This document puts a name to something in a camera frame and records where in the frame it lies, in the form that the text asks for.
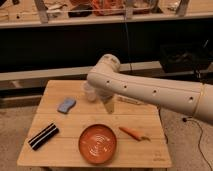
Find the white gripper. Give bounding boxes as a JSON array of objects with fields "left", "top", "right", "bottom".
[{"left": 96, "top": 88, "right": 114, "bottom": 114}]

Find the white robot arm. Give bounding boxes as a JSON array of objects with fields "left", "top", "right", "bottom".
[{"left": 87, "top": 54, "right": 213, "bottom": 125}]

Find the blue sponge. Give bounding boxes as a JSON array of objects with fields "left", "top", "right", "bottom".
[{"left": 57, "top": 98, "right": 76, "bottom": 114}]

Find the orange ceramic plate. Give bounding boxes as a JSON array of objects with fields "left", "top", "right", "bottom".
[{"left": 78, "top": 124, "right": 117, "bottom": 165}]

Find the orange toy carrot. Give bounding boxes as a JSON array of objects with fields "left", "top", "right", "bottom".
[{"left": 120, "top": 127, "right": 150, "bottom": 141}]

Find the wooden table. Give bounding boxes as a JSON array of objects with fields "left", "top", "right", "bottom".
[{"left": 17, "top": 80, "right": 172, "bottom": 169}]

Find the black white striped block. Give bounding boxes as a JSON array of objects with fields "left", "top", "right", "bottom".
[{"left": 28, "top": 123, "right": 59, "bottom": 150}]

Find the black box on right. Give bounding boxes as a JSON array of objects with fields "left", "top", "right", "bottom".
[{"left": 160, "top": 43, "right": 213, "bottom": 73}]

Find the orange object on shelf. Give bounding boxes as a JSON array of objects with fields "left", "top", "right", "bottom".
[{"left": 91, "top": 0, "right": 124, "bottom": 16}]

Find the long grey shelf rail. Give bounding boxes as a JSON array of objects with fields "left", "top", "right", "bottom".
[{"left": 0, "top": 61, "right": 162, "bottom": 81}]

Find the black floor cable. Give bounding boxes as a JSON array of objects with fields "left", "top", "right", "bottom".
[{"left": 181, "top": 116, "right": 213, "bottom": 171}]

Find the black hanging cable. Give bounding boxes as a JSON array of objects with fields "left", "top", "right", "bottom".
[{"left": 123, "top": 19, "right": 134, "bottom": 76}]

